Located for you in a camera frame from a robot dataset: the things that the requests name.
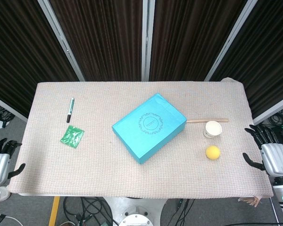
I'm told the yellow floor tape strip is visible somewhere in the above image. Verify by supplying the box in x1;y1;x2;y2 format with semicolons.
48;196;61;226

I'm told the yellow ball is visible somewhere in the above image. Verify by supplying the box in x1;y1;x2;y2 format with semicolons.
205;145;221;161

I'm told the white paper cup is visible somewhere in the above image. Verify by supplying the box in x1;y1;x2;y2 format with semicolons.
202;121;223;139

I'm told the beige cloth-covered table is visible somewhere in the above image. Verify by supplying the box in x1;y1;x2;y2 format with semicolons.
7;77;274;200

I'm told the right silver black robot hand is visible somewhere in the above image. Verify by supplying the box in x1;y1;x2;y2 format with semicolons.
242;124;283;177

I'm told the green white marker pen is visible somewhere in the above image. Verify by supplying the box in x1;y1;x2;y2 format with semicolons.
66;97;75;124

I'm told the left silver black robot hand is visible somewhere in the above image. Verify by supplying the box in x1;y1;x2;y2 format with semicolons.
0;138;26;187

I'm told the black floor cable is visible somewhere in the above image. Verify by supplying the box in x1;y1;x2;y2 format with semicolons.
63;196;114;226
261;107;283;143
0;100;16;129

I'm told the dark brown partition panel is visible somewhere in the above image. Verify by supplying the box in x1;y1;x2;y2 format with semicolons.
211;0;283;118
0;0;80;118
149;0;248;82
49;0;147;82

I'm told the wooden stick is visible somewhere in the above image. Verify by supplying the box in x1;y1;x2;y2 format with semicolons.
186;118;229;124

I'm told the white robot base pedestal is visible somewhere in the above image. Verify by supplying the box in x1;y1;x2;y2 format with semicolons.
106;196;168;226

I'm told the green plastic sachet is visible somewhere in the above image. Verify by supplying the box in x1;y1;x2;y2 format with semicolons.
59;125;85;149

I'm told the light blue cardboard box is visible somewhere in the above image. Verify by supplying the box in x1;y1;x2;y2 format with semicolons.
111;92;188;166

